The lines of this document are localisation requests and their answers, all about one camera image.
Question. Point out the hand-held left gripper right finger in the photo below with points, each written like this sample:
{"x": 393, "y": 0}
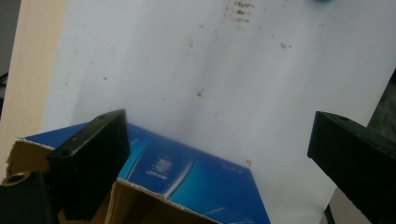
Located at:
{"x": 358, "y": 158}

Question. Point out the blue round object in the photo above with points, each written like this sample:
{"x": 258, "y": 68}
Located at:
{"x": 322, "y": 1}

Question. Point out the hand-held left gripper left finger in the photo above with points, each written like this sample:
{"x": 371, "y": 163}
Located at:
{"x": 90, "y": 165}

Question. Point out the blue cardboard box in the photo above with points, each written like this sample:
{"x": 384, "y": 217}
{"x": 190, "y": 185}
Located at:
{"x": 193, "y": 183}

